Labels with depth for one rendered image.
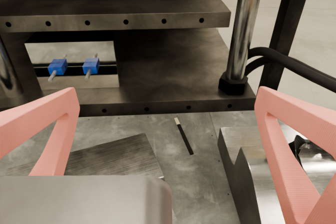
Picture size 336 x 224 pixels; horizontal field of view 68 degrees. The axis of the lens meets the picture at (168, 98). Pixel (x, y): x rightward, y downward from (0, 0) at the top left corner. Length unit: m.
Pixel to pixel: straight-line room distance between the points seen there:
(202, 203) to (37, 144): 0.44
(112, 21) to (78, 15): 0.10
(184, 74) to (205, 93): 0.14
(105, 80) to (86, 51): 0.12
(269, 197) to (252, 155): 0.07
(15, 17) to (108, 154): 0.54
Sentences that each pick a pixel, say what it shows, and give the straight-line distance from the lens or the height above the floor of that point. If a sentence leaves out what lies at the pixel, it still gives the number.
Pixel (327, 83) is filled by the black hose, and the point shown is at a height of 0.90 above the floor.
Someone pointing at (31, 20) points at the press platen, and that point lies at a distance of 0.86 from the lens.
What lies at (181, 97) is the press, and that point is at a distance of 0.83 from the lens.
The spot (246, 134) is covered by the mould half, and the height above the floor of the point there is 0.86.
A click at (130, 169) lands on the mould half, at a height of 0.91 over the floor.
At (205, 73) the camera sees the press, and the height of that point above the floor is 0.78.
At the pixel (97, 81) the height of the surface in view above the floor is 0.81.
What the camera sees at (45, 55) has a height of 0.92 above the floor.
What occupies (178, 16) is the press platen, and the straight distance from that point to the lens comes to 0.79.
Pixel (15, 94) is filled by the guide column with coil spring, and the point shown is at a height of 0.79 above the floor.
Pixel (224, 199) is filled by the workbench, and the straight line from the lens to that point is 0.57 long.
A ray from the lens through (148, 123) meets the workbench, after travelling 0.71.
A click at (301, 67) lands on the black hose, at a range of 0.81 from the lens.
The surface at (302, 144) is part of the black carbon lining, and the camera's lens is 0.51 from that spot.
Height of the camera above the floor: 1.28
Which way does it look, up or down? 37 degrees down
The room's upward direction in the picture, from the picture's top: straight up
